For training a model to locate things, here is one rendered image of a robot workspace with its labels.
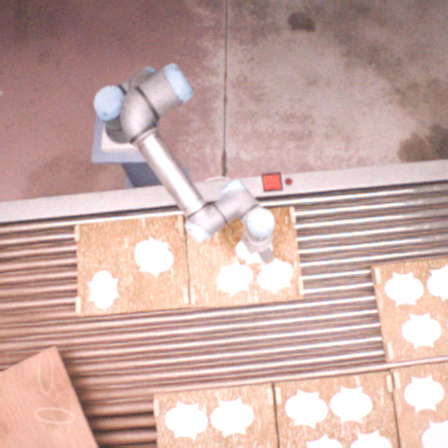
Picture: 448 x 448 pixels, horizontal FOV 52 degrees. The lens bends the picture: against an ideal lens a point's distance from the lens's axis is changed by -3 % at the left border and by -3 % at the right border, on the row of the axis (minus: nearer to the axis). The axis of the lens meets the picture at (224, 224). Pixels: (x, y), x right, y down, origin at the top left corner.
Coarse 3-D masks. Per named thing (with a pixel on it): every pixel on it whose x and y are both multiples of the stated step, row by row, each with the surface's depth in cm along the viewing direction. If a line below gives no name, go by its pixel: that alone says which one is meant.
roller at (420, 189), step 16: (336, 192) 182; (352, 192) 181; (368, 192) 181; (384, 192) 181; (400, 192) 181; (416, 192) 181; (432, 192) 182; (176, 208) 180; (16, 224) 179; (32, 224) 179; (48, 224) 178; (64, 224) 179
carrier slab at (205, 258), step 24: (288, 216) 177; (192, 240) 175; (216, 240) 175; (240, 240) 174; (288, 240) 174; (192, 264) 172; (216, 264) 172; (240, 264) 172; (264, 264) 172; (216, 288) 170; (288, 288) 170
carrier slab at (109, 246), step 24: (168, 216) 177; (96, 240) 175; (120, 240) 175; (144, 240) 175; (168, 240) 175; (96, 264) 173; (120, 264) 173; (120, 288) 170; (144, 288) 170; (168, 288) 170; (96, 312) 168; (120, 312) 168
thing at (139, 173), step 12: (96, 120) 195; (96, 132) 194; (96, 144) 192; (96, 156) 191; (108, 156) 191; (120, 156) 191; (132, 156) 191; (132, 168) 210; (144, 168) 214; (132, 180) 229; (144, 180) 226; (156, 180) 235
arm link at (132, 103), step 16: (128, 96) 132; (128, 112) 131; (144, 112) 131; (128, 128) 132; (144, 128) 132; (144, 144) 133; (160, 144) 134; (160, 160) 134; (176, 160) 137; (160, 176) 136; (176, 176) 135; (176, 192) 136; (192, 192) 136; (192, 208) 136; (208, 208) 138; (192, 224) 137; (208, 224) 137; (224, 224) 139
